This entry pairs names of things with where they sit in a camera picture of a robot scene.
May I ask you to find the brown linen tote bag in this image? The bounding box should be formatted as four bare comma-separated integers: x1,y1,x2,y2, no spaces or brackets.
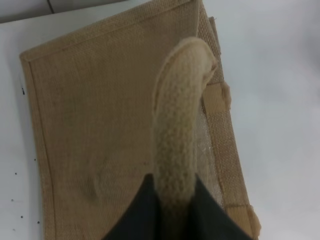
19,0,262,240

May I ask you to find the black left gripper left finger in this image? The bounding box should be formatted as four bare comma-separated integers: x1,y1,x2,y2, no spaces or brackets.
103,174,170,240

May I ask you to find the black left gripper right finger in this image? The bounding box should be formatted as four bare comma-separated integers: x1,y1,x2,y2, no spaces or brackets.
184,177,251,240

